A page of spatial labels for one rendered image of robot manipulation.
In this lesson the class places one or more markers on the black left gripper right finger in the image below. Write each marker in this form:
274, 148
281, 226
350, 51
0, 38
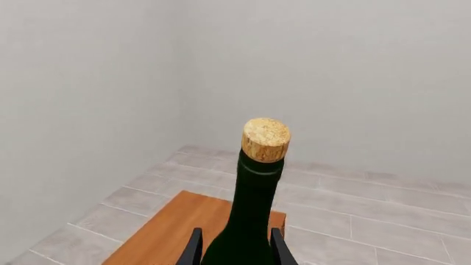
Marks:
280, 248

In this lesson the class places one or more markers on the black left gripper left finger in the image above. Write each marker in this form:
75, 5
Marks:
195, 248

